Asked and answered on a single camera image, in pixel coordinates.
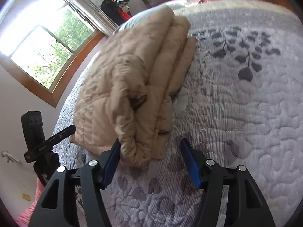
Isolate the beige quilted jacket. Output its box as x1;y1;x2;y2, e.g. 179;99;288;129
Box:
70;6;196;168

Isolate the pink sleeve left forearm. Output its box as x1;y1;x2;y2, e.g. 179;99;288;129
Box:
14;178;45;227

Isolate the coat rack with clothes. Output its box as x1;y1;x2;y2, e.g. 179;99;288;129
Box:
100;0;132;26

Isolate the side window curtain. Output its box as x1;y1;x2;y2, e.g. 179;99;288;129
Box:
66;0;118;36

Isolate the grey pillow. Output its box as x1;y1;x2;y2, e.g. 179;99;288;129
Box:
114;3;181;34

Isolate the side window wooden frame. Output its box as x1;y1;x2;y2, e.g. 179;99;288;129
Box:
0;0;106;109

